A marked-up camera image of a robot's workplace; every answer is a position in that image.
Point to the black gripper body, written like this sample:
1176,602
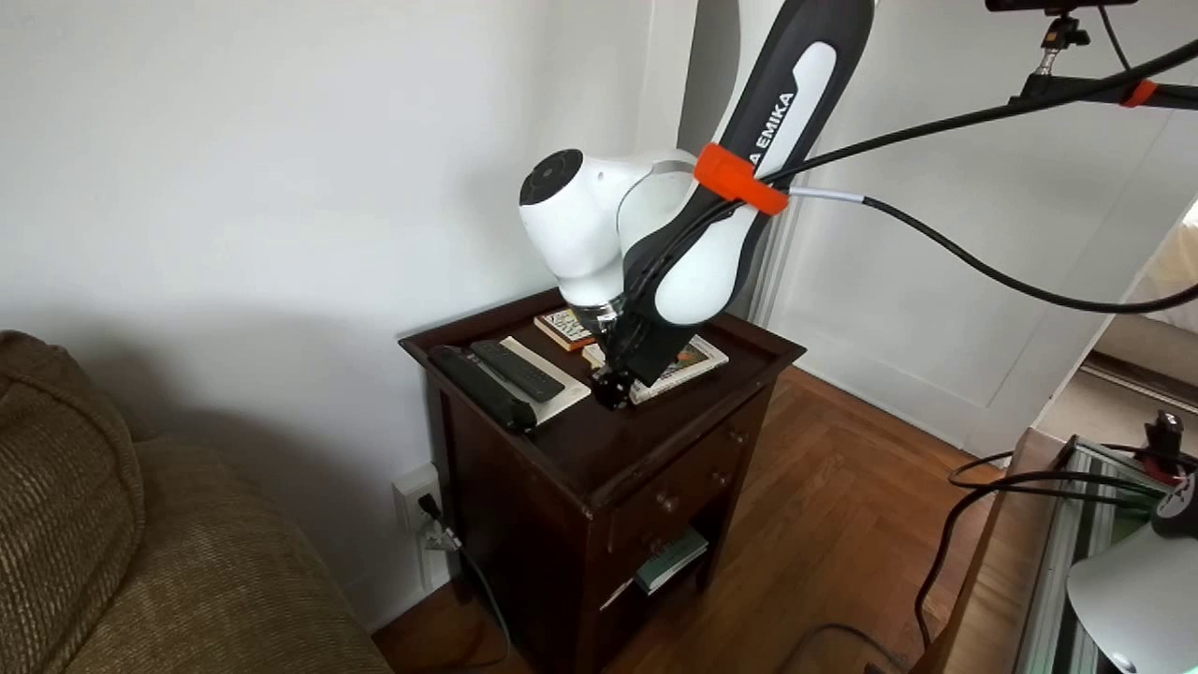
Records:
604,344

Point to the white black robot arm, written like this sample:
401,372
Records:
576,218

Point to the pale teal thin book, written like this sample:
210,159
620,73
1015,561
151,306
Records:
677,561

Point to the flat black remote control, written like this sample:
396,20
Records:
516,370

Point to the dark brown wooden nightstand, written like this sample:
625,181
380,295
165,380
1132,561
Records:
602,488

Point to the long black remote control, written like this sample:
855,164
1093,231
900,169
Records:
482,390

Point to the white panelled door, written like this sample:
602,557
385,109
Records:
975,360

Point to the aluminium profile robot stand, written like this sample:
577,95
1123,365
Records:
1061,562

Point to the olive fabric sofa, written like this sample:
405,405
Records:
124,562

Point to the black red clamp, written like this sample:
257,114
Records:
1166,437

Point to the white wall outlet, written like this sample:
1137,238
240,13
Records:
408,488

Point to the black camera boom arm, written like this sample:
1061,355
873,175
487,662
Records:
1086,91

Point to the black stereo camera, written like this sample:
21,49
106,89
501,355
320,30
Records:
1061,7

